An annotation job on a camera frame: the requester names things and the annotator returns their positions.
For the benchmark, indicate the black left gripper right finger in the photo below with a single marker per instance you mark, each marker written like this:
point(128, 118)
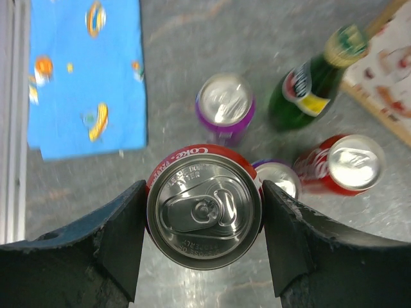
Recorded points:
point(316, 261)

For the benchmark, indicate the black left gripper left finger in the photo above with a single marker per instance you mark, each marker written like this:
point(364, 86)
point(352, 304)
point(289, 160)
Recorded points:
point(91, 262)

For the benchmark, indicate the purple soda can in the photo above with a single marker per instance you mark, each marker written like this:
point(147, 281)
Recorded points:
point(225, 106)
point(279, 173)

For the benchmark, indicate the red cola can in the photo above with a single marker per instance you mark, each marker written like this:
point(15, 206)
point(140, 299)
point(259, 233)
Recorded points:
point(344, 164)
point(204, 207)

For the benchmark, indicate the green glass bottle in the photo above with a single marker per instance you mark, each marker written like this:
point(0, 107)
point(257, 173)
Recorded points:
point(307, 91)

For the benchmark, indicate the canvas tote bag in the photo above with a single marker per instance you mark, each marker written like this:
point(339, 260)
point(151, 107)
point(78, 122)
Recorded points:
point(380, 82)

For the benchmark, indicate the blue patterned cloth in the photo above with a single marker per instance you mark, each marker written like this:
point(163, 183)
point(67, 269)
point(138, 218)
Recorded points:
point(86, 78)

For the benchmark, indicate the aluminium frame rail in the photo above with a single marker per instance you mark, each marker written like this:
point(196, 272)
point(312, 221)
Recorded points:
point(15, 51)

